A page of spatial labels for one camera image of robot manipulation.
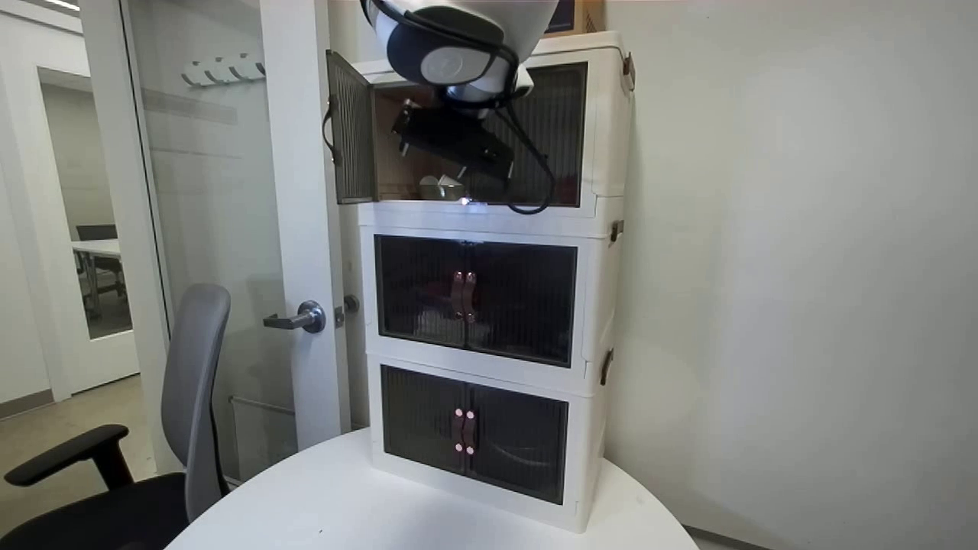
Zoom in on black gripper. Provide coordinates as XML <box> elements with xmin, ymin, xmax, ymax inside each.
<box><xmin>387</xmin><ymin>99</ymin><xmax>520</xmax><ymax>195</ymax></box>

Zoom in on dark ribbed cabinet door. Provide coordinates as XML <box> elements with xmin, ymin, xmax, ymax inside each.
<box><xmin>476</xmin><ymin>61</ymin><xmax>590</xmax><ymax>210</ymax></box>
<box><xmin>379</xmin><ymin>365</ymin><xmax>470</xmax><ymax>477</ymax></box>
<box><xmin>465</xmin><ymin>243</ymin><xmax>581</xmax><ymax>371</ymax></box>
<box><xmin>372</xmin><ymin>233</ymin><xmax>470</xmax><ymax>353</ymax></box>
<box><xmin>465</xmin><ymin>381</ymin><xmax>573</xmax><ymax>507</ymax></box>
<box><xmin>325</xmin><ymin>46</ymin><xmax>379</xmax><ymax>207</ymax></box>

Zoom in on small pale object in shelf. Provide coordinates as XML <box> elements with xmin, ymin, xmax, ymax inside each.
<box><xmin>417</xmin><ymin>173</ymin><xmax>465</xmax><ymax>202</ymax></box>

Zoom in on white framed glass door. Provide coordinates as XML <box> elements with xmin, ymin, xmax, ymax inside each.
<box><xmin>81</xmin><ymin>0</ymin><xmax>355</xmax><ymax>484</ymax></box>

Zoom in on brown cardboard box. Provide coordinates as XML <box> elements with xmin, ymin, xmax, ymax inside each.
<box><xmin>547</xmin><ymin>0</ymin><xmax>611</xmax><ymax>37</ymax></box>

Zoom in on silver door lever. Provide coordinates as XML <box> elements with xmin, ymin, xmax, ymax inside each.
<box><xmin>260</xmin><ymin>296</ymin><xmax>329</xmax><ymax>341</ymax></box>

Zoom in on white three-tier storage cabinet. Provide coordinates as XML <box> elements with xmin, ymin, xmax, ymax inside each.
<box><xmin>341</xmin><ymin>27</ymin><xmax>640</xmax><ymax>536</ymax></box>

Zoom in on background office desk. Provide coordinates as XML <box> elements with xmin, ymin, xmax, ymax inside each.
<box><xmin>68</xmin><ymin>219</ymin><xmax>134</xmax><ymax>331</ymax></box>

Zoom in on grey black office chair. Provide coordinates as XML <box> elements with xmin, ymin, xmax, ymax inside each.
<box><xmin>0</xmin><ymin>283</ymin><xmax>237</xmax><ymax>550</ymax></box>

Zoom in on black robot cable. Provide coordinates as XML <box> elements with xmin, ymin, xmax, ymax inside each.
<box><xmin>495</xmin><ymin>99</ymin><xmax>559</xmax><ymax>219</ymax></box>

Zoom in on white wall coat hooks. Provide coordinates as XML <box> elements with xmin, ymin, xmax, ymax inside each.
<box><xmin>177</xmin><ymin>48</ymin><xmax>269</xmax><ymax>91</ymax></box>

